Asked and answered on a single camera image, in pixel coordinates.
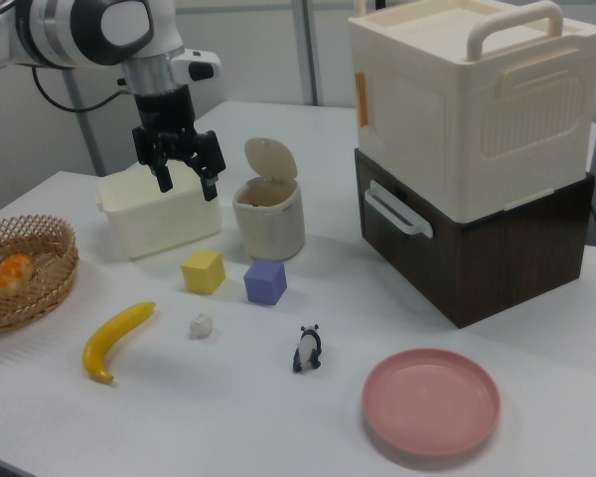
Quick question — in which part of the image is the pink plate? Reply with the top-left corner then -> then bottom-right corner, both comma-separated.
361,349 -> 502,457

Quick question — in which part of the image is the small beige lidded trash can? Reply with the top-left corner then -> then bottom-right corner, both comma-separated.
231,137 -> 307,263

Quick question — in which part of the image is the white paper ball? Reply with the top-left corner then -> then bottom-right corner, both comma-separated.
188,311 -> 216,340

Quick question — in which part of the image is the purple cube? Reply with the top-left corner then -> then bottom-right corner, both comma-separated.
242,258 -> 288,306

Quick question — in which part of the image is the toy bread with orange glaze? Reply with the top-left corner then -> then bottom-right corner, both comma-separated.
0,253 -> 35,298

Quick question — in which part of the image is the cream rectangular plastic bin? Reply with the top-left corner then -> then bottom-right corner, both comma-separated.
96,161 -> 224,260

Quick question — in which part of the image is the woven wicker basket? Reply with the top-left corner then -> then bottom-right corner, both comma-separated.
0,213 -> 80,335

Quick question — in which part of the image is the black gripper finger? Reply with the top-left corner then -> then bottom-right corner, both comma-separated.
192,129 -> 227,203
131,126 -> 175,195

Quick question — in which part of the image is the dark brown wooden drawer cabinet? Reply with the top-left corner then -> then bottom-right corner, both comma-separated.
353,147 -> 596,329

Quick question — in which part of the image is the yellow cube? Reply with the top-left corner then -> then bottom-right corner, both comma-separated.
180,249 -> 227,295

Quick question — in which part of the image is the white drawer handle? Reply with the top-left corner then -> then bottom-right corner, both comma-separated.
364,179 -> 434,239

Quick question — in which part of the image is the yellow toy banana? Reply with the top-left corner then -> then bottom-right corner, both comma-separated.
82,301 -> 157,384

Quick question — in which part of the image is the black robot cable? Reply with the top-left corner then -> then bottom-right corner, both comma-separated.
32,67 -> 133,113

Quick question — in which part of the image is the cream storage box with handles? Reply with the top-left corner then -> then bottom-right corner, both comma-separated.
347,0 -> 596,223

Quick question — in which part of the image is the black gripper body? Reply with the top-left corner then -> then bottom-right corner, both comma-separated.
134,82 -> 203,168

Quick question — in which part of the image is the panda figurine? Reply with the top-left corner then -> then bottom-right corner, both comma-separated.
292,323 -> 324,374

